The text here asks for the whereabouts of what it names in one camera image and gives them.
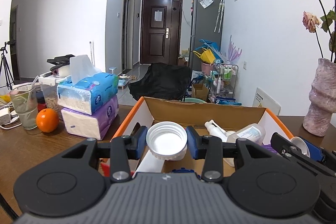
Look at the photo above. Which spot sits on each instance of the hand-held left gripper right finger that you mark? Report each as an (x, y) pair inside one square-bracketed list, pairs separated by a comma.
[(190, 141)]

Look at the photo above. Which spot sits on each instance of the black camera tripod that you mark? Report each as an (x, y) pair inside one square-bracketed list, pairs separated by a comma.
[(5, 64)]

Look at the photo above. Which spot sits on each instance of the blue ribbed cap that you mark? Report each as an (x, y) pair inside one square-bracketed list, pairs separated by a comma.
[(182, 170)]

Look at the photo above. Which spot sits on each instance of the small white cup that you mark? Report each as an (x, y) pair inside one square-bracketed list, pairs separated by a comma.
[(299, 144)]

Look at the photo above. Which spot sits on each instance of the blue and white carton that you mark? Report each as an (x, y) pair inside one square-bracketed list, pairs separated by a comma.
[(197, 78)]

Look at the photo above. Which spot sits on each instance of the pink textured ceramic vase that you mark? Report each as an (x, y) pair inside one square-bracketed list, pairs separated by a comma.
[(319, 103)]

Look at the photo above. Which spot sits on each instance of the blue tissue pack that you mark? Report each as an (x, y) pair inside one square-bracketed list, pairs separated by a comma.
[(99, 87)]

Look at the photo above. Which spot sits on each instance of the white ribbed bottle cap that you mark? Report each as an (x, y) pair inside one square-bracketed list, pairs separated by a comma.
[(166, 141)]

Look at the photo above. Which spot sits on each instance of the pink bucket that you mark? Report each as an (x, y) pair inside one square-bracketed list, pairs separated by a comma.
[(207, 67)]

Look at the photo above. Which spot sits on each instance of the purple ribbed cap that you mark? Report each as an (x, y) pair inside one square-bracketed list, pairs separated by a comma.
[(269, 148)]

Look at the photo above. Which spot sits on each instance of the drinking glass with straw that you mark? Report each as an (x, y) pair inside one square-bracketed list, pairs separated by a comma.
[(25, 108)]

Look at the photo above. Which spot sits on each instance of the black cloth bag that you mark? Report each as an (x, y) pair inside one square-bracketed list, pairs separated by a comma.
[(160, 82)]

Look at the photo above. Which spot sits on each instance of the white folded umbrella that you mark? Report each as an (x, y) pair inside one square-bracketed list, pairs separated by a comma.
[(219, 14)]

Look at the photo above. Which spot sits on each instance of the flat blue packet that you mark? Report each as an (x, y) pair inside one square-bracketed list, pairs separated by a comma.
[(227, 101)]

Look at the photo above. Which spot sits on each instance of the red cardboard box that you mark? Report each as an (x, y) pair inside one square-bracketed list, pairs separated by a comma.
[(204, 111)]

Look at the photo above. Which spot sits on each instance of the yellow bag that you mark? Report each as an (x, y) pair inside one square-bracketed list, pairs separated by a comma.
[(206, 56)]

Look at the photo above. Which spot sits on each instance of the blue pet feeder stand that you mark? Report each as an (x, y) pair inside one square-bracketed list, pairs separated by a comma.
[(120, 81)]

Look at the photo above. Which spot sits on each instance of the clear plastic food container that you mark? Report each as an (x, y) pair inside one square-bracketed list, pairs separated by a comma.
[(50, 98)]

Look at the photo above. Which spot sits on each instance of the purple wall decoration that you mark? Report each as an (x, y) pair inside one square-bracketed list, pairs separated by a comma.
[(233, 52)]

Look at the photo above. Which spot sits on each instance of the clear spray bottle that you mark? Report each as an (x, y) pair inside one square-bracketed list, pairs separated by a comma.
[(249, 133)]

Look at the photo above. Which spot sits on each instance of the blue plastic bag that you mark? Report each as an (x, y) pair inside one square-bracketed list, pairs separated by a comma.
[(210, 44)]

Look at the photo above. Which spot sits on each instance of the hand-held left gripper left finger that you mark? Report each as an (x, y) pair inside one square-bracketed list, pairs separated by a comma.
[(141, 141)]

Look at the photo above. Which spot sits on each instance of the grey refrigerator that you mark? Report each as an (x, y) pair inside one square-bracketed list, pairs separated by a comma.
[(204, 29)]

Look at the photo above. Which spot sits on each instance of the dark brown entrance door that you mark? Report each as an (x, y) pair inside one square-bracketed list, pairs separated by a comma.
[(160, 37)]

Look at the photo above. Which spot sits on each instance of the small brown cardboard box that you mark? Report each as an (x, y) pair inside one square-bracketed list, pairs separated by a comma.
[(200, 92)]

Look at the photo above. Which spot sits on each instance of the white board with yellow label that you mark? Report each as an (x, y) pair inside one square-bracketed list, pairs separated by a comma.
[(267, 103)]

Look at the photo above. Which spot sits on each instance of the orange fruit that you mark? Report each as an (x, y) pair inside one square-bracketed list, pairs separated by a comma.
[(47, 120)]

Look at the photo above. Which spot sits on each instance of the clear plastic bag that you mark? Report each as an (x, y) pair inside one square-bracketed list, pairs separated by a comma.
[(206, 1)]

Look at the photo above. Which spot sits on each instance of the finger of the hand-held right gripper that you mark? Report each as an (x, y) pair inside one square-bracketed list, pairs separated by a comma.
[(312, 149), (286, 148)]

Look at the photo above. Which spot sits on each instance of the white power adapter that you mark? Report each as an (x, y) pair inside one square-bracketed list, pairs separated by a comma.
[(4, 116)]

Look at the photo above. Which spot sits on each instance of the purple tissue pack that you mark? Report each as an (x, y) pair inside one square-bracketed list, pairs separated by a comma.
[(84, 124)]

